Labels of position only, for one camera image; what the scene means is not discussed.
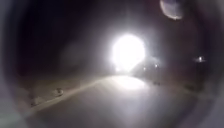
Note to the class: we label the pale road edge strip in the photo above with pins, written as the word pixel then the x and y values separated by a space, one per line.
pixel 63 97

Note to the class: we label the grey asphalt road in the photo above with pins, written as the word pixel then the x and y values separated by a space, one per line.
pixel 113 106

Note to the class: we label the leaf-strewn earth verge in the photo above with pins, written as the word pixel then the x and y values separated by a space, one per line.
pixel 43 90

